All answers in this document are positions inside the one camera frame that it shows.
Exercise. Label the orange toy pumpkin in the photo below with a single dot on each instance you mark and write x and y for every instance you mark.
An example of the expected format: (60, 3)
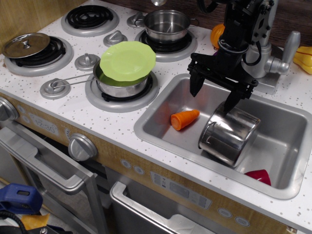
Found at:
(216, 32)

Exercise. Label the grey stove knob middle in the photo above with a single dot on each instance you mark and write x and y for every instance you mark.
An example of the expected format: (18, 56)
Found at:
(114, 38)

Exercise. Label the grey oven dial centre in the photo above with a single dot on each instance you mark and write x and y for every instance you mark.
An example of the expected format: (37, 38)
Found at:
(81, 148)

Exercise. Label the red toy pepper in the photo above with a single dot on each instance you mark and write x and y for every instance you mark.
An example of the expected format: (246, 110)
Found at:
(260, 175)

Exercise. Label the blue clamp tool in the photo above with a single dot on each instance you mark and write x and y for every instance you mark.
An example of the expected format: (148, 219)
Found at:
(20, 199)

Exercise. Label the grey oven dial left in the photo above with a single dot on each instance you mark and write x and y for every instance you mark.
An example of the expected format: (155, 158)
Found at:
(7, 110)

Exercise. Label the grey stove knob top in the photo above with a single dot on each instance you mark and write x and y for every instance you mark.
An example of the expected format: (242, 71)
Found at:
(136, 21)

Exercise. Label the black coil burner back left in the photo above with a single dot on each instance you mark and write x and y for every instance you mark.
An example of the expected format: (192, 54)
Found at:
(89, 16)

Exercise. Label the grey stove knob front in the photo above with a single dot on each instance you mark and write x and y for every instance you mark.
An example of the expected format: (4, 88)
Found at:
(55, 89)

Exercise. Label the grey stove knob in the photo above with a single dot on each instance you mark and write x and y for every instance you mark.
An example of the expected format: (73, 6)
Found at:
(136, 21)
(86, 62)
(114, 38)
(55, 89)

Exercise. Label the grey dishwasher door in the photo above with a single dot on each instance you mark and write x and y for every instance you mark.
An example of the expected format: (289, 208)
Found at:
(135, 218)

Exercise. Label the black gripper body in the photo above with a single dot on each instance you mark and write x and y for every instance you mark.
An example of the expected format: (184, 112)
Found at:
(223, 68)

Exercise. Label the steel saucepan with handle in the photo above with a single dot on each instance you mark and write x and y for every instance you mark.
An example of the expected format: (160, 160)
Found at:
(118, 89)

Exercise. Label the yellow toy squash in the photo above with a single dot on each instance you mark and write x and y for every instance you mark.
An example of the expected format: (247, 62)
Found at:
(303, 58)

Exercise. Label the steel pot lid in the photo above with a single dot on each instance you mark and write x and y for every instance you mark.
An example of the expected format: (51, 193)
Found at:
(25, 45)

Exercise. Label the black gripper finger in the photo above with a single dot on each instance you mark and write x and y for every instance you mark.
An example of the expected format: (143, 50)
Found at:
(236, 94)
(196, 82)

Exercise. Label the green plastic plate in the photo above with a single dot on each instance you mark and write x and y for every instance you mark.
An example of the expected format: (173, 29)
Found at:
(128, 61)

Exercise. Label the orange toy carrot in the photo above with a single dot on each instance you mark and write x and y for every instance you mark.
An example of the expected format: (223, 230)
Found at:
(182, 119)

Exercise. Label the grey oven dial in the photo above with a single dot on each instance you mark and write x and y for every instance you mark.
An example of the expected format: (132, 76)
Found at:
(7, 110)
(81, 148)

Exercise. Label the small steel pot on burner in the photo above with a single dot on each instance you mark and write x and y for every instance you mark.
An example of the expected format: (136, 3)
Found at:
(168, 26)

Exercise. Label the grey oven door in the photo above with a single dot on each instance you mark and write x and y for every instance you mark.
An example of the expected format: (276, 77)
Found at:
(69, 190)

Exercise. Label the grey stove knob lower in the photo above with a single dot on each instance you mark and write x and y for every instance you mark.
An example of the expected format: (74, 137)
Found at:
(86, 62)

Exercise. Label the silver toy faucet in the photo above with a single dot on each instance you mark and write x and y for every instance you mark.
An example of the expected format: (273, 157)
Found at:
(264, 62)

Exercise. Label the yellow cloth piece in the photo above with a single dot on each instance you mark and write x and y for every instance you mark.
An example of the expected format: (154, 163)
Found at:
(35, 221)

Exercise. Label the grey sink basin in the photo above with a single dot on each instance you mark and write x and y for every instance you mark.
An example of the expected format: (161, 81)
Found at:
(282, 145)

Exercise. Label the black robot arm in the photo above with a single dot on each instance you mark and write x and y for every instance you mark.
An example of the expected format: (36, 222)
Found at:
(246, 23)

